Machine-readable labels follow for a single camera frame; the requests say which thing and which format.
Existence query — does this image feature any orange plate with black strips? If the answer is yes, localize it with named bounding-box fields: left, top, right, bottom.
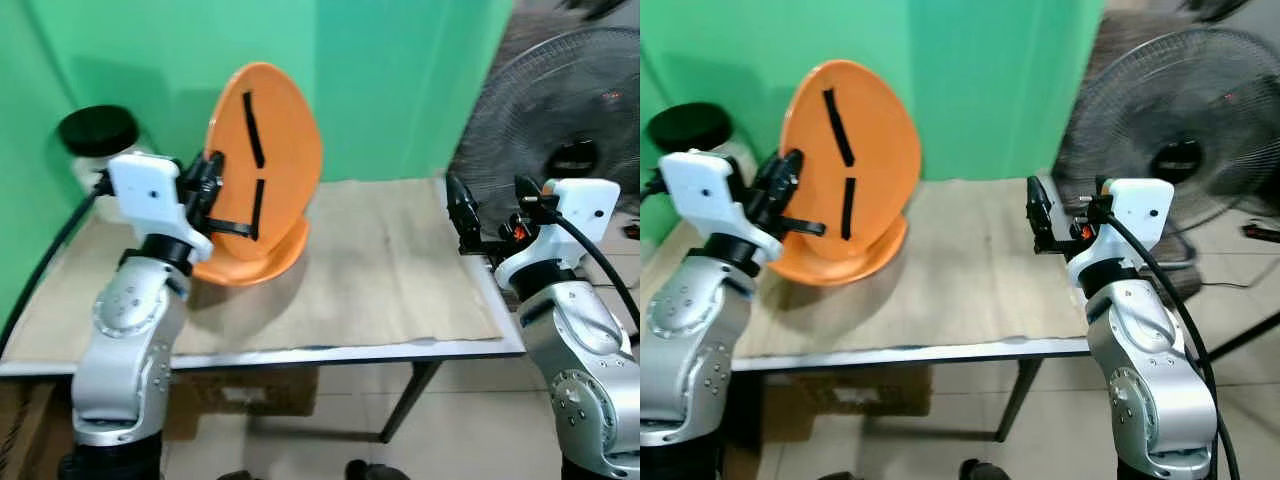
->
left=204, top=62, right=324, bottom=265
left=779, top=59, right=923, bottom=263

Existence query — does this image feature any plain orange plate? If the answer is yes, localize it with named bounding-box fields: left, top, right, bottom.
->
left=192, top=218, right=310, bottom=288
left=768, top=214, right=910, bottom=288

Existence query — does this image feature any black electric fan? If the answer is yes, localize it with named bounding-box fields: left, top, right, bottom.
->
left=1050, top=27, right=1280, bottom=363
left=444, top=27, right=641, bottom=229

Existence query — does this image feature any brown table mat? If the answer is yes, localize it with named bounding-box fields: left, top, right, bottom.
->
left=0, top=177, right=507, bottom=363

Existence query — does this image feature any white jar with black lid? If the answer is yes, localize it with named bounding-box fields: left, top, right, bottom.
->
left=647, top=101, right=758, bottom=193
left=57, top=104, right=154, bottom=223

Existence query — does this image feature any brown cardboard box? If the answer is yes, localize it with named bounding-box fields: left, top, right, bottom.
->
left=755, top=364, right=933, bottom=419
left=163, top=365, right=320, bottom=443
left=0, top=378, right=77, bottom=480

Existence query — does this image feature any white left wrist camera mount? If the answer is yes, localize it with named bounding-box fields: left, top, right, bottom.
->
left=660, top=149, right=788, bottom=263
left=105, top=152, right=214, bottom=264

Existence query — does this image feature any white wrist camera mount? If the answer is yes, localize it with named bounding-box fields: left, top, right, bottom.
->
left=497, top=178, right=622, bottom=286
left=105, top=152, right=214, bottom=264
left=1064, top=178, right=1176, bottom=291
left=660, top=149, right=788, bottom=263

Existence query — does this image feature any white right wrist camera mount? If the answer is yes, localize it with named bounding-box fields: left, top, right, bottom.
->
left=1064, top=178, right=1176, bottom=291
left=497, top=178, right=622, bottom=286

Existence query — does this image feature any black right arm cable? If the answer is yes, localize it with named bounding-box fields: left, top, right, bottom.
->
left=1103, top=213, right=1242, bottom=480
left=546, top=208, right=641, bottom=329

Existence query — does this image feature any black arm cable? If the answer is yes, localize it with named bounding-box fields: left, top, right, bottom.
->
left=0, top=172, right=113, bottom=353
left=546, top=208, right=641, bottom=329
left=1103, top=213, right=1242, bottom=480

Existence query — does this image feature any metal frame table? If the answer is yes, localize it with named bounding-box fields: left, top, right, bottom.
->
left=0, top=175, right=528, bottom=446
left=640, top=175, right=1098, bottom=446

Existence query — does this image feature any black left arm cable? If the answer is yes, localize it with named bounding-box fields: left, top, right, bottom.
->
left=0, top=172, right=113, bottom=353

